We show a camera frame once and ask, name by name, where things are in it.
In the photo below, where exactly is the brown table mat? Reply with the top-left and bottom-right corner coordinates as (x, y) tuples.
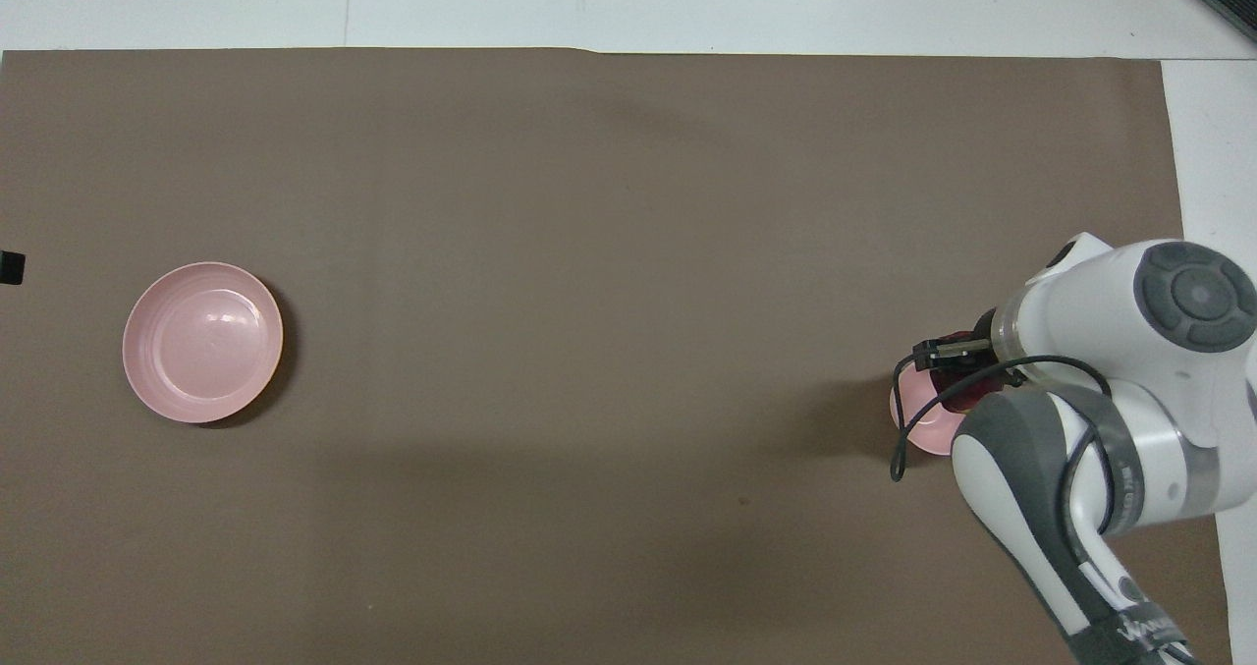
(0, 48), (1234, 665)

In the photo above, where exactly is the pink bowl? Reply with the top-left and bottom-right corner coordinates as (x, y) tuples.
(889, 356), (975, 457)

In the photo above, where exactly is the pink plate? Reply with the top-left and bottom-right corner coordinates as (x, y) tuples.
(122, 261), (285, 424)

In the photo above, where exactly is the dark red apple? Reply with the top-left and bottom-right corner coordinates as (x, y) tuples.
(928, 331), (1009, 414)

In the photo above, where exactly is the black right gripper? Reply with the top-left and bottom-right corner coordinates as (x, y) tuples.
(912, 306), (1005, 372)

